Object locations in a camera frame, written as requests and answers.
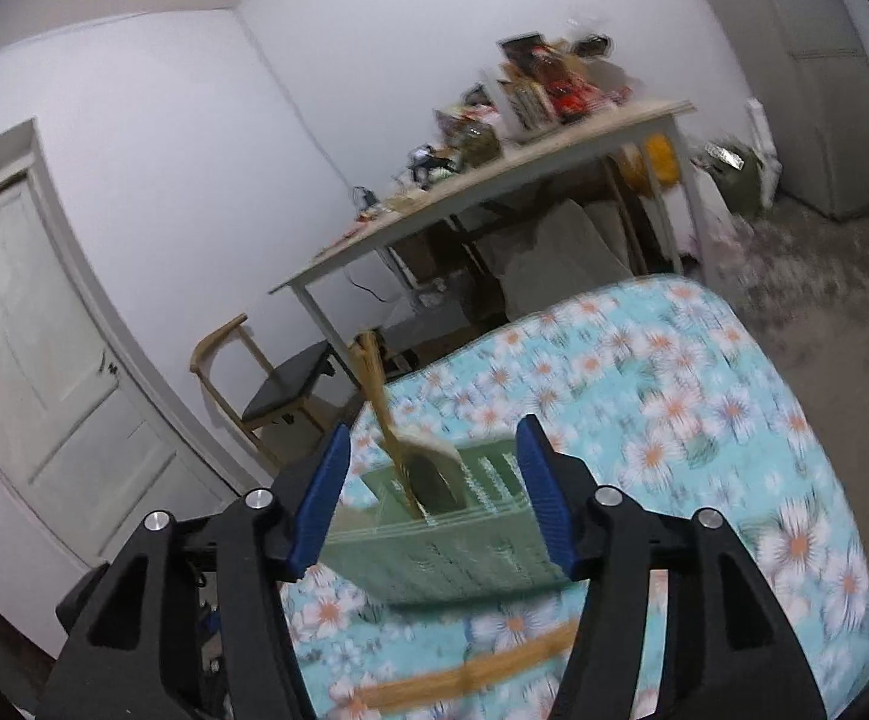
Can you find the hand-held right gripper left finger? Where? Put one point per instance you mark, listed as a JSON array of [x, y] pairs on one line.
[[318, 510]]

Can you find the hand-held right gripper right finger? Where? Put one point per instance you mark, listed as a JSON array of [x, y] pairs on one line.
[[551, 502]]

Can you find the green plastic utensil basket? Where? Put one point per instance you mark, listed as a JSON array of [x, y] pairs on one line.
[[442, 559]]

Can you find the wooden spatula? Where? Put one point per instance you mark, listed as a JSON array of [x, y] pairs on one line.
[[383, 405]]

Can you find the wooden chair with black seat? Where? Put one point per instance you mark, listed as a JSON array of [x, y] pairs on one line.
[[292, 382]]

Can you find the blue floral tablecloth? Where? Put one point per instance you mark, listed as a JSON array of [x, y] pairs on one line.
[[667, 405]]

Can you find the beige sack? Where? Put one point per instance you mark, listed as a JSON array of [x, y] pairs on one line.
[[562, 255]]

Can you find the white door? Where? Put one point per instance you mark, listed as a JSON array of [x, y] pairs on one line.
[[37, 352]]

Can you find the wooden desk with white legs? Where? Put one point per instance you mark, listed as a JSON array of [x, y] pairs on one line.
[[517, 157]]

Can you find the yellow plastic bag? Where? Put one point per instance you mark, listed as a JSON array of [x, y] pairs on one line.
[[659, 161]]

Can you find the olive green bag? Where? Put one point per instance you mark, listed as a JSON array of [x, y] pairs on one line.
[[738, 180]]

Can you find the dark snack bag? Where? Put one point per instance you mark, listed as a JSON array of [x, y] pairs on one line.
[[521, 52]]

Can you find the grey fridge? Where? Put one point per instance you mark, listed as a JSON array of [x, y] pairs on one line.
[[824, 90]]

